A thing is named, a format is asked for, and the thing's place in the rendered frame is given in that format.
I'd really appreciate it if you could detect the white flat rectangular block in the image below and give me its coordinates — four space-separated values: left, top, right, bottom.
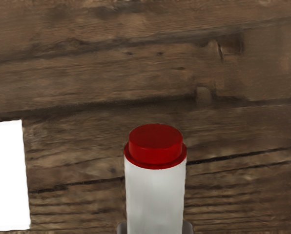
0 119 31 233

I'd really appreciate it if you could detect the white bottle with red cap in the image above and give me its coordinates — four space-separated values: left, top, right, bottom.
123 123 187 234

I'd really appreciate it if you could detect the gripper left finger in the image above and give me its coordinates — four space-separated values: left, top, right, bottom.
117 221 128 234

